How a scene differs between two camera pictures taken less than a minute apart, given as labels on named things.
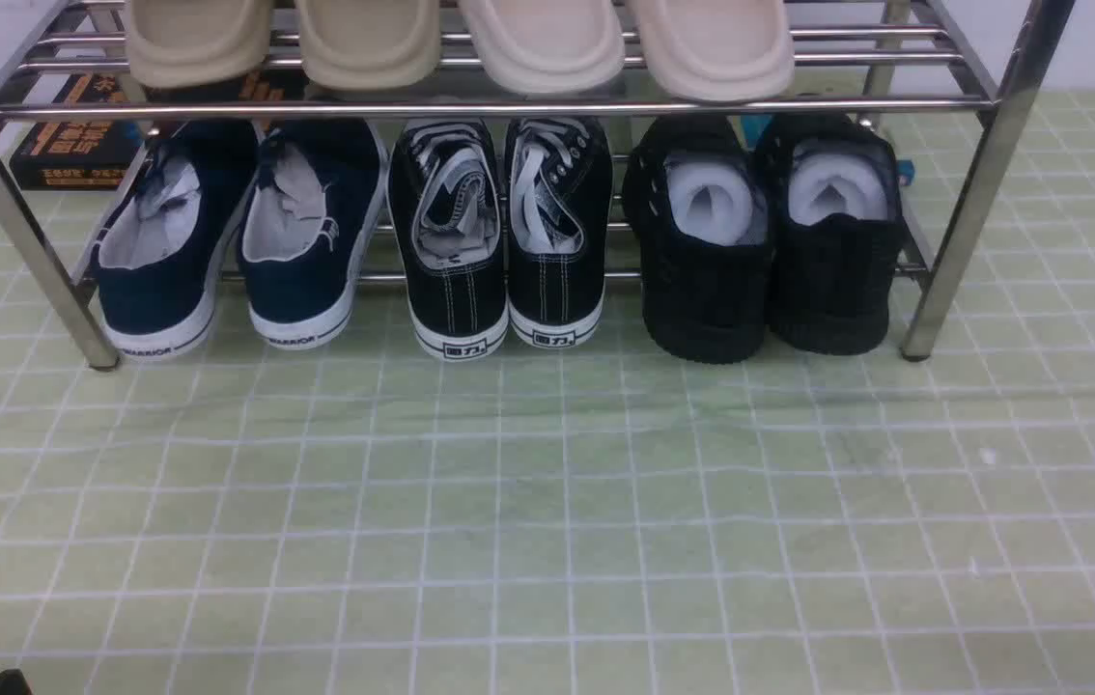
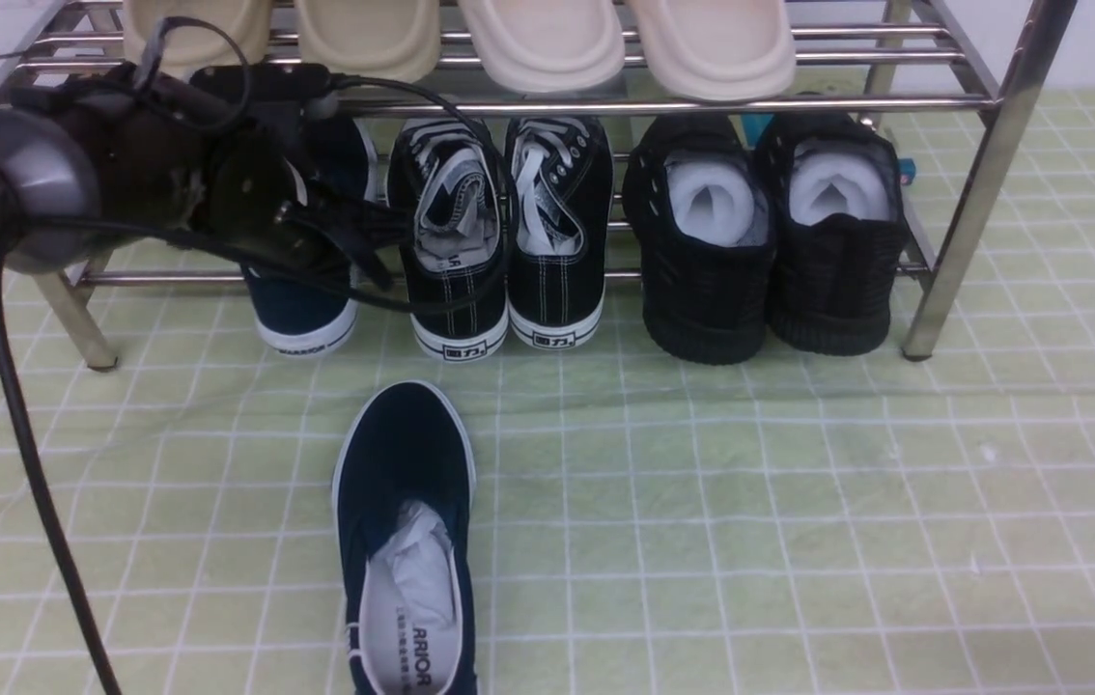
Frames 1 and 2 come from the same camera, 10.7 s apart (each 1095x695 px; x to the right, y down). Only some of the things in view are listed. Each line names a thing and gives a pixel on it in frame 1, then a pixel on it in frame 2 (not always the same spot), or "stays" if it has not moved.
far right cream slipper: (718, 51) stays
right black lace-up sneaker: (559, 200) stays
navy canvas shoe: (158, 263) to (405, 492)
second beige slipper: (369, 44) stays
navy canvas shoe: (303, 226) stays
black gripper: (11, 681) to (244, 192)
